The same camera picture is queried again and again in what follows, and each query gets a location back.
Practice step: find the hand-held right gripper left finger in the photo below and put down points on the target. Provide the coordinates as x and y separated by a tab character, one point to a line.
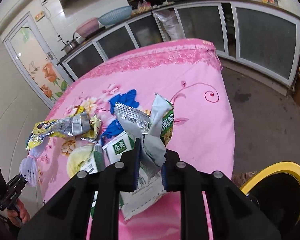
137	165

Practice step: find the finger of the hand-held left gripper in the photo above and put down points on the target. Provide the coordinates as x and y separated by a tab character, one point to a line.
20	178

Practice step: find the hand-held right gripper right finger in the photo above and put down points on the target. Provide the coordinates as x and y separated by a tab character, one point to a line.
164	180

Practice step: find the white foam fruit net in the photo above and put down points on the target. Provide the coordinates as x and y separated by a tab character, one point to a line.
31	166

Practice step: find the green white snack bag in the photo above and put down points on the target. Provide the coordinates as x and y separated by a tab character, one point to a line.
153	130

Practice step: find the yellow snack wrapper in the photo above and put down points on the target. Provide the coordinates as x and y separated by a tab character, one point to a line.
57	127

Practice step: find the yellow rimmed trash bin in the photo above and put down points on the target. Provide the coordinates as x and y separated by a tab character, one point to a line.
277	187

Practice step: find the person's left forearm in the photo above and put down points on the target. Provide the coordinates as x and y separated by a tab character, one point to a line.
1	227

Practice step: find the person's left hand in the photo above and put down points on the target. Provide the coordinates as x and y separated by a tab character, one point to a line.
18	212

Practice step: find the green white milk carton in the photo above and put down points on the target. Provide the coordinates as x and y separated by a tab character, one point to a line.
98	161
117	147

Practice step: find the silver foil wrapper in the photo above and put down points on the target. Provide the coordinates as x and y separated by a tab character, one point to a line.
130	116

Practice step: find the pale yellow plastic bag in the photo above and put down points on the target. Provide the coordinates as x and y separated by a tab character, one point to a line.
77	160

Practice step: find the pink floral blanket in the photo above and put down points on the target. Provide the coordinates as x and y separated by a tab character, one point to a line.
165	80

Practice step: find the flower printed glass door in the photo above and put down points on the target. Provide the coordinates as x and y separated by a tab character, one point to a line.
37	60

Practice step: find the steel cooking pot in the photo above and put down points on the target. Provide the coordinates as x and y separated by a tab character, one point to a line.
71	45

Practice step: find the white sack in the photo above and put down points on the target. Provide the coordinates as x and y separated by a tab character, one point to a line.
168	25

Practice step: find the pink plastic basin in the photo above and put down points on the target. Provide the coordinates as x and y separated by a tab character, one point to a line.
87	26

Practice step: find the blue plastic basket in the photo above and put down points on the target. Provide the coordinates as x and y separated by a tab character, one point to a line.
115	16

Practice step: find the clear bag of snacks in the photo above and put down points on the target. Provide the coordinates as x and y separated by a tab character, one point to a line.
142	7

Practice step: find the kitchen counter cabinet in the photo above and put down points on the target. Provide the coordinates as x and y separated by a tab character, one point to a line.
262	37

